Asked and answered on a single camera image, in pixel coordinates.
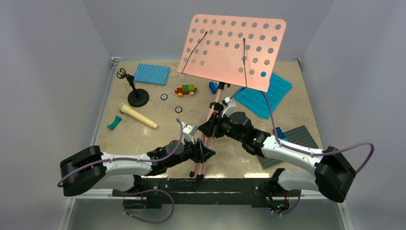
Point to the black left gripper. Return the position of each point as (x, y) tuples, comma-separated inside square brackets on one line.
[(200, 152)]

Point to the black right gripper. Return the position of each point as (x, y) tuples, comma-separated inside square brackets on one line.
[(209, 126)]

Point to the pink music stand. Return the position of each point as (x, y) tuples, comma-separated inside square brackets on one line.
[(237, 50)]

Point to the beige toy microphone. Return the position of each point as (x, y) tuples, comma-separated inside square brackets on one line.
[(126, 109)]

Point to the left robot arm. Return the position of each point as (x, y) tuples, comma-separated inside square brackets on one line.
[(91, 168)]

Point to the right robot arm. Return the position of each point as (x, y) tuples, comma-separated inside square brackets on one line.
[(320, 170)]

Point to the round marker sticker right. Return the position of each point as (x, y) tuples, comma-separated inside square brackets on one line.
[(178, 109)]

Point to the blue and white brick stack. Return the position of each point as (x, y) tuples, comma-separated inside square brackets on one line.
[(213, 86)]

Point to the colourful toy brick car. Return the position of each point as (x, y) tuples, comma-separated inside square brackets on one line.
[(188, 89)]

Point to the blue bricks on grey plate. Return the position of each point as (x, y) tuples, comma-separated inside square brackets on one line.
[(279, 135)]

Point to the light blue brick baseplate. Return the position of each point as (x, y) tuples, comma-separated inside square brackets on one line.
[(151, 74)]

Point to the grey brick baseplate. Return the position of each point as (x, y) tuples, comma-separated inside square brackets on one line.
[(299, 136)]

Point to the teal curved block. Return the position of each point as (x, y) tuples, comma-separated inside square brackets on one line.
[(115, 123)]

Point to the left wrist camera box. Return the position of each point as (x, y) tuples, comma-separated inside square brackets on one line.
[(189, 131)]

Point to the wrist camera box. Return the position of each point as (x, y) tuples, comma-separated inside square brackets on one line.
[(189, 131), (229, 106)]

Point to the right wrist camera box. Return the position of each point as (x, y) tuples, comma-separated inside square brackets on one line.
[(229, 106)]

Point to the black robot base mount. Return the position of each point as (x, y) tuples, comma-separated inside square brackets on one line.
[(254, 192)]

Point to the aluminium frame rail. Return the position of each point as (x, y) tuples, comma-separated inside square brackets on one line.
[(70, 201)]

